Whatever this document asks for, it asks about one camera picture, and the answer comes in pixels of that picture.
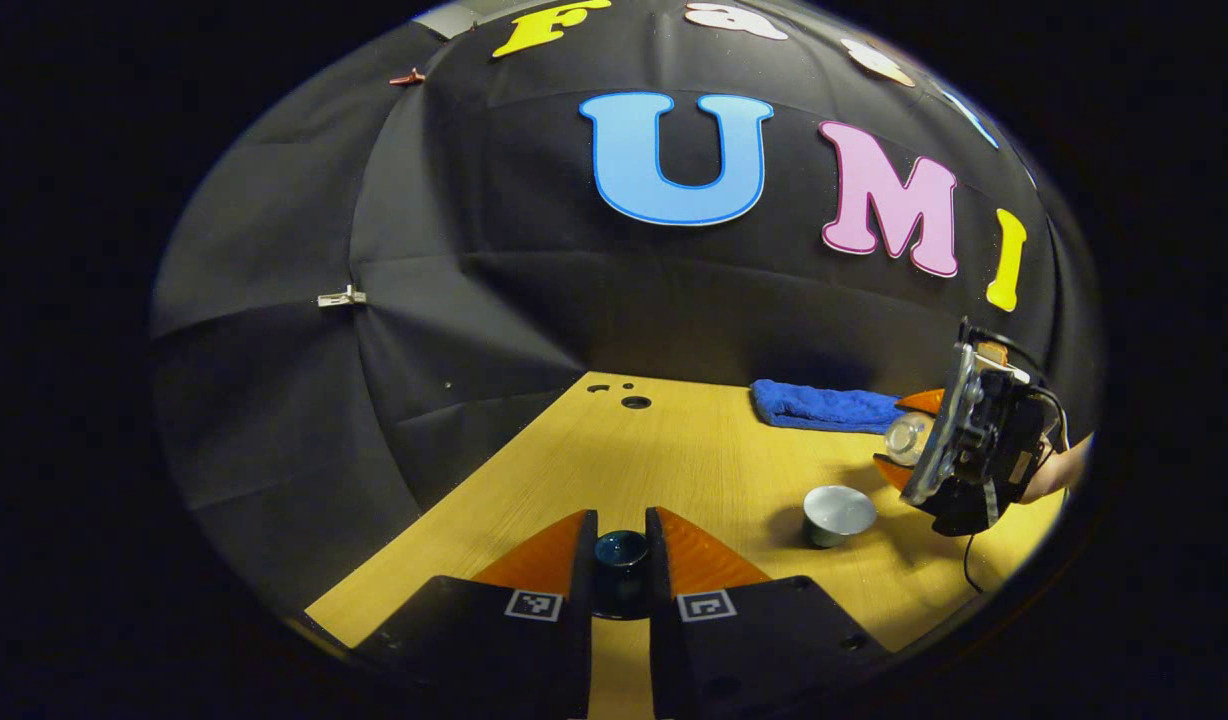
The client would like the teal teacup lid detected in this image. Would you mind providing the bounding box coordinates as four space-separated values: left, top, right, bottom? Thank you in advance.
592 530 653 621

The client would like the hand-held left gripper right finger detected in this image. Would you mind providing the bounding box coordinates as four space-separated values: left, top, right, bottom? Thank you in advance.
645 506 890 720

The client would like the blue folded towel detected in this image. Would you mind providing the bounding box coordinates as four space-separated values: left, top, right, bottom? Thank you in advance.
751 379 910 434

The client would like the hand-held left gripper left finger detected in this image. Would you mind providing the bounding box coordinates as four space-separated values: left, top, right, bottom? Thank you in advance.
354 509 599 720

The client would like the black backdrop cloth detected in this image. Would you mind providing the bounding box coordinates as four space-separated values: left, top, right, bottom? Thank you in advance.
149 0 1105 641

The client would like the clear plastic water bottle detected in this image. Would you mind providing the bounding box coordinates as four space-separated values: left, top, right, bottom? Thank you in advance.
884 411 937 467

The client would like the teal and white teacup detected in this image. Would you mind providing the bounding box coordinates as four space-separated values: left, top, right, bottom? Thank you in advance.
802 485 878 549

